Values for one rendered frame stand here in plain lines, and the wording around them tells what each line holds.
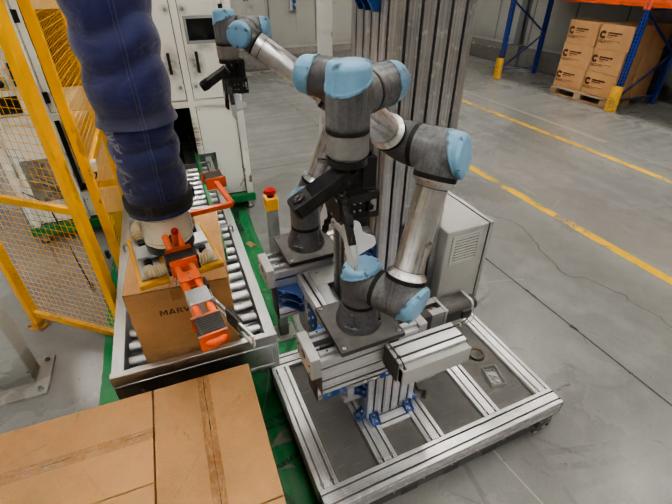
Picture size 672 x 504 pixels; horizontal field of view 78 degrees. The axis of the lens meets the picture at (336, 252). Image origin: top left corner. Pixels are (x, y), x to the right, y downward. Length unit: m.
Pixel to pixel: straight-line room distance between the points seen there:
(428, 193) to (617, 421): 1.99
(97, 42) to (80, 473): 1.39
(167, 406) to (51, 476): 0.41
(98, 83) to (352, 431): 1.68
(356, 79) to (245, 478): 1.35
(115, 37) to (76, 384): 2.09
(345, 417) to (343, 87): 1.72
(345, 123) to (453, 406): 1.78
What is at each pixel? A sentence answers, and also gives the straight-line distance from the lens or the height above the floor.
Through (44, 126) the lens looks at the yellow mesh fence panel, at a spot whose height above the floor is 1.42.
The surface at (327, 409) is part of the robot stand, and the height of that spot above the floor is 0.21.
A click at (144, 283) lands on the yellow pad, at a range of 1.55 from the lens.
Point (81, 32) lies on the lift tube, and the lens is 1.36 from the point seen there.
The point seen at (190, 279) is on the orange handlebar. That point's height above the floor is 1.23.
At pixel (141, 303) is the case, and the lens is 1.82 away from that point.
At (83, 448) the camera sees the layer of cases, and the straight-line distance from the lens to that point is 1.91.
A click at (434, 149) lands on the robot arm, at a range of 1.08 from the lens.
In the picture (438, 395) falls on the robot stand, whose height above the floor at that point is 0.21.
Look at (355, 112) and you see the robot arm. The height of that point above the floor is 1.80.
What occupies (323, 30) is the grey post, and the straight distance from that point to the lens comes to 4.46.
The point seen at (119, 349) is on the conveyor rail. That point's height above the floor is 0.59.
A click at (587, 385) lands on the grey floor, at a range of 2.90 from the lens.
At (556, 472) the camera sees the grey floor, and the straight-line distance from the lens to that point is 2.48.
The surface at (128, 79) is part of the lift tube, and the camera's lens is 1.34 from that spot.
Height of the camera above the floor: 1.99
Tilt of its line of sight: 35 degrees down
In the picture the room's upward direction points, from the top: straight up
